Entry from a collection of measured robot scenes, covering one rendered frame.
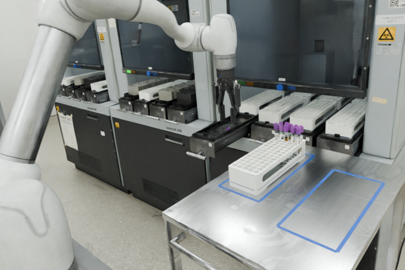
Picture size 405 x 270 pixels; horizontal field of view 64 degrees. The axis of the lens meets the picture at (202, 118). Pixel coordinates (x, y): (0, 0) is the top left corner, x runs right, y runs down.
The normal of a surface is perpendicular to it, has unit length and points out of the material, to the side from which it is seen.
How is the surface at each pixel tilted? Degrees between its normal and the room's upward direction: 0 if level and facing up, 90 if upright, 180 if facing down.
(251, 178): 90
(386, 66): 90
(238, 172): 90
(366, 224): 0
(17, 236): 80
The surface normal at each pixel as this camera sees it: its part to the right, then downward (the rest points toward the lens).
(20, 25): 0.76, 0.15
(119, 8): 0.47, 0.77
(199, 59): -0.65, 0.29
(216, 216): -0.07, -0.95
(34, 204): 0.69, -0.30
